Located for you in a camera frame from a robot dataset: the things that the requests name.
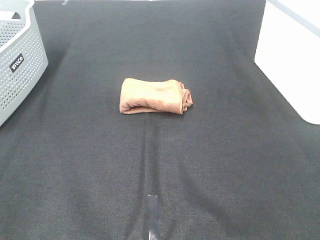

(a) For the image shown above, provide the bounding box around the brown towel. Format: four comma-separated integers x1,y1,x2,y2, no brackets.
119,78,193,115

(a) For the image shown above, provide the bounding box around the light green plastic basket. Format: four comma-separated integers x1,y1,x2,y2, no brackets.
254,0,320,125

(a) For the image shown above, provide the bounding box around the grey perforated plastic basket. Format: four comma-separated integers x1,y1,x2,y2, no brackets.
0,0,49,124

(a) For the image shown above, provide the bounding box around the black table cloth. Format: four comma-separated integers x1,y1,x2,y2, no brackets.
0,0,320,240

